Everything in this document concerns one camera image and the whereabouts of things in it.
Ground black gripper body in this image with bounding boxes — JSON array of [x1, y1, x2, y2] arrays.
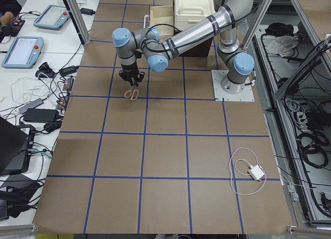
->
[[119, 67, 144, 87]]

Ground orange grey scissors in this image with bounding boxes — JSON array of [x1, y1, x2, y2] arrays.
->
[[124, 84, 139, 101]]

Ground dark wooden drawer cabinet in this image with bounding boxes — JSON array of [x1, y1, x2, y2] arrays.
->
[[143, 5, 213, 57]]

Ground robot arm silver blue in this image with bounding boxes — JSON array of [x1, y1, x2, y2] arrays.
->
[[112, 0, 255, 94]]

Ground black power adapter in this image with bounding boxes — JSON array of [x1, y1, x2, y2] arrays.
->
[[80, 8, 96, 16]]

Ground cream plastic tray box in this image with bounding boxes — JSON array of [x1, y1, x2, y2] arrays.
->
[[174, 0, 215, 23]]

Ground teach pendant far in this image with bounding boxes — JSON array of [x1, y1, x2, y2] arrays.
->
[[33, 5, 70, 31]]

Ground teach pendant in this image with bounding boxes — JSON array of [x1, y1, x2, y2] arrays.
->
[[1, 36, 44, 69], [33, 5, 70, 31]]

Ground large black power brick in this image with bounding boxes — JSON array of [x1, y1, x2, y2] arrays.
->
[[23, 108, 59, 123]]

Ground teach pendant near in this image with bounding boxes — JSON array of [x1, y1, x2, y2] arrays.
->
[[1, 36, 44, 69]]

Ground black laptop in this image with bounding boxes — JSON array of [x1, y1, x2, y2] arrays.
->
[[1, 118, 35, 176]]

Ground white crumpled cloth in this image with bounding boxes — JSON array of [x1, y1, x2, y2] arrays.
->
[[266, 35, 299, 57]]

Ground aluminium frame post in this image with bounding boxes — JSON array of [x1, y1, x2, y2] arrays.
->
[[62, 0, 91, 46]]

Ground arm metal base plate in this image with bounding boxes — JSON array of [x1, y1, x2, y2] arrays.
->
[[212, 70, 255, 102]]

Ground white charger with cable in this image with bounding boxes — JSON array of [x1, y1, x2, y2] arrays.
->
[[229, 147, 267, 197]]

